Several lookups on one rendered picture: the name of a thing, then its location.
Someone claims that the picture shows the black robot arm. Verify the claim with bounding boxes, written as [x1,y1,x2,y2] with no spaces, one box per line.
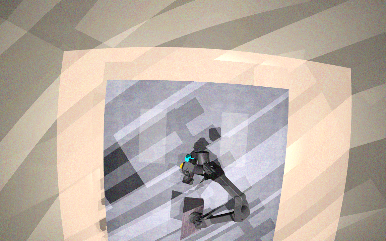
[182,151,250,229]

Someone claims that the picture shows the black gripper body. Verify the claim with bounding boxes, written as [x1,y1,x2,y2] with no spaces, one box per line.
[182,151,200,185]

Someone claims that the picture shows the cyan circle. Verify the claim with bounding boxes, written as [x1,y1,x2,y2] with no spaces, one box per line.
[185,155,194,162]

